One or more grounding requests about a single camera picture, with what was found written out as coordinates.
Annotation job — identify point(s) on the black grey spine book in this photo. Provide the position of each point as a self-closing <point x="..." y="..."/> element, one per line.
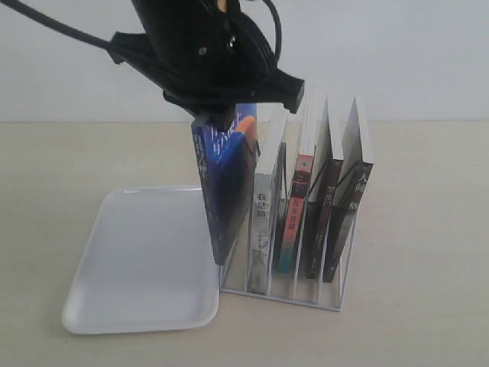
<point x="359" y="161"/>

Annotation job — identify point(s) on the dark red spine book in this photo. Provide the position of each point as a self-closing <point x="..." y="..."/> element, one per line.
<point x="328" y="163"/>

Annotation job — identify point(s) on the blue moon cover book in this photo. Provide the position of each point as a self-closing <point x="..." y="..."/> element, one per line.
<point x="225" y="162"/>

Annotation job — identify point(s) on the grey white spine book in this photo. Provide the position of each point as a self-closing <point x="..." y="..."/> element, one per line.
<point x="265" y="201"/>

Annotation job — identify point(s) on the red teal spine book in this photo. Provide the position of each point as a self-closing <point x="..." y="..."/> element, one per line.
<point x="301" y="181"/>

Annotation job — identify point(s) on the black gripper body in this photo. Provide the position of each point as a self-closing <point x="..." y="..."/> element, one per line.
<point x="208" y="58"/>

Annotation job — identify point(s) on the white plastic tray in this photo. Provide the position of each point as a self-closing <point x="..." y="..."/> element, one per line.
<point x="147" y="266"/>

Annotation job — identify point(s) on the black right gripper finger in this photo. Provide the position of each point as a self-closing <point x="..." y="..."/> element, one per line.
<point x="225" y="119"/>

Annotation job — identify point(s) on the white wire book rack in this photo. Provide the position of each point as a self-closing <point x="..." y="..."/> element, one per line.
<point x="293" y="287"/>

